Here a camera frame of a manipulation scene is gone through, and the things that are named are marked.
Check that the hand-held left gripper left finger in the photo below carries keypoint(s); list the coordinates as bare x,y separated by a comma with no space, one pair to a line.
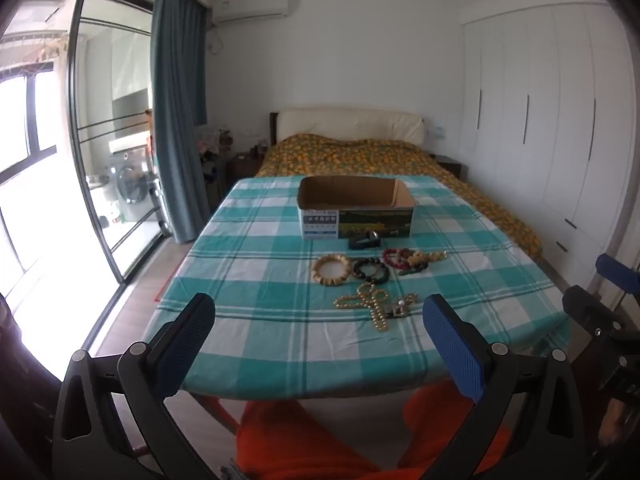
187,340

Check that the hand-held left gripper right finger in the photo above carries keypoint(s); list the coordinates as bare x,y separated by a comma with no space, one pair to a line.
455,350

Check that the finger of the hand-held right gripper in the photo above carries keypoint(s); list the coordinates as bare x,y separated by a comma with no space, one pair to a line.
582,307
615,267

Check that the printed cardboard box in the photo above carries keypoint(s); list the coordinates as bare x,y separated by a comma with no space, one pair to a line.
370,222

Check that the person's right hand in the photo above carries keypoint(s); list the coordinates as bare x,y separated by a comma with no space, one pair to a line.
612,422

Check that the teal checked cloth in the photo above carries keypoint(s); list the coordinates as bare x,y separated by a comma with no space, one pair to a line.
260,260

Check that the orange pants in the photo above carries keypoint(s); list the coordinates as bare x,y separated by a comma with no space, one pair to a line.
300,440

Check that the grey washing machine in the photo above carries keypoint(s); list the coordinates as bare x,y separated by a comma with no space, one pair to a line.
132,185

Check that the white wardrobe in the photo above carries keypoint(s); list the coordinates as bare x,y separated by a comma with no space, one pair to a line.
540,110

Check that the dark wooden nightstand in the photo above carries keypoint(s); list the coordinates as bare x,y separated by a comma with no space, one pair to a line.
450,164
242,167

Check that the folded cloth on nightstand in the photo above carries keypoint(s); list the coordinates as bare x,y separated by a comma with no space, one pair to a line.
212,140

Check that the blue-grey curtain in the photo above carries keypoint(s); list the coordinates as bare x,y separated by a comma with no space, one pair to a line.
177,110

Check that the cream padded headboard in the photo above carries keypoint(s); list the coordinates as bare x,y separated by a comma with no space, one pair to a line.
350,122

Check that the sliding glass door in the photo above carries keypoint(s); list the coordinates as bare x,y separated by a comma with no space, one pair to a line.
75,110

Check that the black framed window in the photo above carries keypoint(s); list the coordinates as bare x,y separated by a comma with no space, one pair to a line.
31,125

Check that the white air conditioner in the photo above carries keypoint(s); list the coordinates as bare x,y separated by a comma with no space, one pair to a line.
252,7

